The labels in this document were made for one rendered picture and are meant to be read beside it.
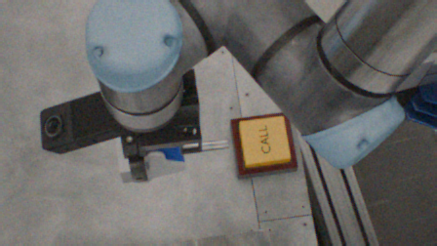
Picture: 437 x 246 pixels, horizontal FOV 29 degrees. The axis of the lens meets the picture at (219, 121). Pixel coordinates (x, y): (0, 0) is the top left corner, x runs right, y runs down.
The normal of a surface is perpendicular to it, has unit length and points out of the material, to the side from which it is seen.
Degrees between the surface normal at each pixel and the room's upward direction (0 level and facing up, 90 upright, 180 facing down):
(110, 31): 0
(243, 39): 50
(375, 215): 0
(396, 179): 0
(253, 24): 33
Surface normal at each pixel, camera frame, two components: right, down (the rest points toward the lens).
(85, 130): -0.48, -0.22
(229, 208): 0.02, -0.29
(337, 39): -0.86, 0.00
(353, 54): -0.61, 0.41
